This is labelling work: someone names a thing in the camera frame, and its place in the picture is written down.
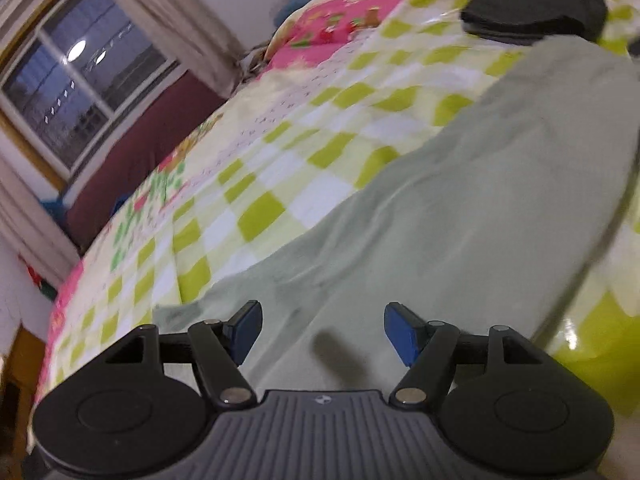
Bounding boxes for window with wooden frame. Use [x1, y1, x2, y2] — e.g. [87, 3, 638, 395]
[0, 0, 181, 186]

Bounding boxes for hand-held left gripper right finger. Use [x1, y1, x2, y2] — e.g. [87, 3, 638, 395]
[384, 302, 550, 408]

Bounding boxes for wooden side cabinet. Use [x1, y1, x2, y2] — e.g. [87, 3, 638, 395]
[0, 325, 48, 461]

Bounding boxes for green checked bed sheet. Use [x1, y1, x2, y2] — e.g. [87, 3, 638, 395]
[30, 0, 640, 411]

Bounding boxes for light green pants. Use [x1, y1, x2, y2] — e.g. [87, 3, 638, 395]
[152, 35, 640, 411]

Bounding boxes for pink printed quilt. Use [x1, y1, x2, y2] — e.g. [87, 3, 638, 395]
[265, 0, 406, 63]

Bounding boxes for dark grey folded clothes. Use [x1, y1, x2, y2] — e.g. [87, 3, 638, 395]
[460, 0, 608, 43]

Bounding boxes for red and green wall hanging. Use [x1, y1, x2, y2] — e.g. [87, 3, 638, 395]
[20, 255, 58, 303]

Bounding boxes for beige curtain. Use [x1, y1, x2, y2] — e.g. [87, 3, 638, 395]
[0, 155, 81, 286]
[90, 0, 246, 96]

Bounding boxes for patterned cloth bundle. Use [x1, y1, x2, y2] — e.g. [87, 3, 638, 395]
[240, 45, 273, 77]

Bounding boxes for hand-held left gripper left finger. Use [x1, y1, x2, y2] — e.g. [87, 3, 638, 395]
[103, 301, 263, 406]

